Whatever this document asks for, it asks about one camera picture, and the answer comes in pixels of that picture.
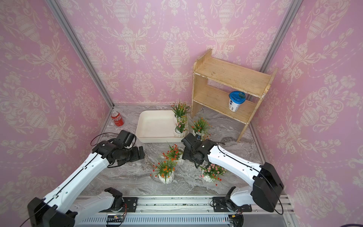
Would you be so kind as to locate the wooden two-tier shelf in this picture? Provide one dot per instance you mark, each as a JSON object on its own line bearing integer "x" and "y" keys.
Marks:
{"x": 237, "y": 78}

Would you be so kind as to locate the orange flower pot front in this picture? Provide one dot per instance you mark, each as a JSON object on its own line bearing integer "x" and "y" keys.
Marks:
{"x": 164, "y": 170}

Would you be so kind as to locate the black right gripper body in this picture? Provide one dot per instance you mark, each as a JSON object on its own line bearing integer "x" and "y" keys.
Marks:
{"x": 191, "y": 156}

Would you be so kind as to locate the large pink flower pot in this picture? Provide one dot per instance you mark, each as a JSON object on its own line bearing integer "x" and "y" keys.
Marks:
{"x": 212, "y": 173}

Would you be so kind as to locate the orange flower pot back-right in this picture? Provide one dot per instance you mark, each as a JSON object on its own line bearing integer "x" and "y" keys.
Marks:
{"x": 201, "y": 127}

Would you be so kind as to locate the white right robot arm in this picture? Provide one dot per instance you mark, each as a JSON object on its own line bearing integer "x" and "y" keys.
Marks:
{"x": 264, "y": 184}

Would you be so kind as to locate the red cola can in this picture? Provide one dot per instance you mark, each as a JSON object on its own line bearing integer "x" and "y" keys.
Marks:
{"x": 117, "y": 118}

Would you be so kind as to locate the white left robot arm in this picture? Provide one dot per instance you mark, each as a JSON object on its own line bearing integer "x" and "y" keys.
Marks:
{"x": 57, "y": 208}

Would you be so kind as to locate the red flower pot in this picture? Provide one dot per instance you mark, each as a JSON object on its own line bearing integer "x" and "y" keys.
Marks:
{"x": 174, "y": 154}

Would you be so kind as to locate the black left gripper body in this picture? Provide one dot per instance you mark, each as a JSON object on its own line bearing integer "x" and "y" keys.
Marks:
{"x": 131, "y": 154}

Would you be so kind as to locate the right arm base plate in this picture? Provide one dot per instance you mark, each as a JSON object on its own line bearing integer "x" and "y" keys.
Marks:
{"x": 219, "y": 204}

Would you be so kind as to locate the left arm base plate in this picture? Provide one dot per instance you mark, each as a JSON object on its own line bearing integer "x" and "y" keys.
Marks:
{"x": 129, "y": 204}

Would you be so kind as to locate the aluminium mounting rail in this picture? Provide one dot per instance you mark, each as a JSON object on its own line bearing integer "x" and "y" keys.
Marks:
{"x": 189, "y": 211}

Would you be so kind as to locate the blue lidded white cup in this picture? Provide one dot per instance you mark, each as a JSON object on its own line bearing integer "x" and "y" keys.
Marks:
{"x": 236, "y": 98}

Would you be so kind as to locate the white plastic storage box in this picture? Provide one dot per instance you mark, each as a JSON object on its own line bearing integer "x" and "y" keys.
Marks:
{"x": 158, "y": 126}

